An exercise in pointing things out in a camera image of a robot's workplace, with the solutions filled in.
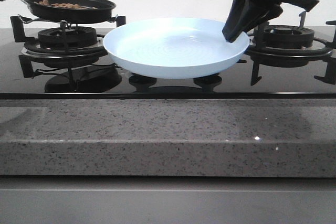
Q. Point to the pile of brown meat slices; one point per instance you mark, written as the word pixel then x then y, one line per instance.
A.
pixel 63 5

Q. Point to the black frying pan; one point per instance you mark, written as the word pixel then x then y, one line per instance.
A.
pixel 73 16

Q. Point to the light blue plate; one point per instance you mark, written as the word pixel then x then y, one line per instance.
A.
pixel 174 48

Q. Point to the right burner with black grate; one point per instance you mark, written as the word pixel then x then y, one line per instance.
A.
pixel 286 46

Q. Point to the burner with black grate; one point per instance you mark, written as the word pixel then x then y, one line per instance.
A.
pixel 62 47
pixel 286 46

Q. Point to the black glass gas cooktop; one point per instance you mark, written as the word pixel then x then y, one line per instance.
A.
pixel 250 78

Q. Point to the left burner with black grate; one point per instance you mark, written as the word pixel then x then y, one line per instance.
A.
pixel 62 47

